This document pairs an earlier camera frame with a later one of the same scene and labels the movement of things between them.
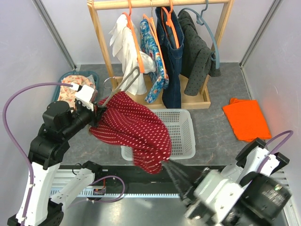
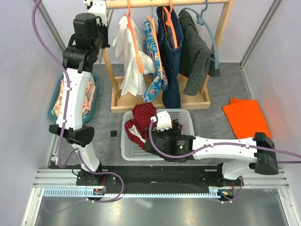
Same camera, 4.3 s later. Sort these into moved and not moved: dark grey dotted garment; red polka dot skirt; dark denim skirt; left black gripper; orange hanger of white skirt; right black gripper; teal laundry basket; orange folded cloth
Moved: left black gripper; red polka dot skirt; right black gripper
Not moved: orange folded cloth; dark grey dotted garment; dark denim skirt; teal laundry basket; orange hanger of white skirt
